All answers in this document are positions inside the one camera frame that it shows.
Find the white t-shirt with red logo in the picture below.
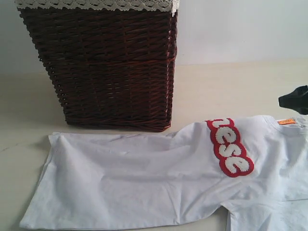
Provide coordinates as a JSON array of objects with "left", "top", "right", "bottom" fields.
[{"left": 20, "top": 115, "right": 308, "bottom": 231}]

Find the cream lace basket liner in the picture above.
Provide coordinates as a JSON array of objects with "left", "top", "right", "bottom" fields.
[{"left": 15, "top": 0, "right": 180, "bottom": 15}]

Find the dark brown wicker basket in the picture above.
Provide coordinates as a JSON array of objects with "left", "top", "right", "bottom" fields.
[{"left": 19, "top": 7, "right": 178, "bottom": 132}]

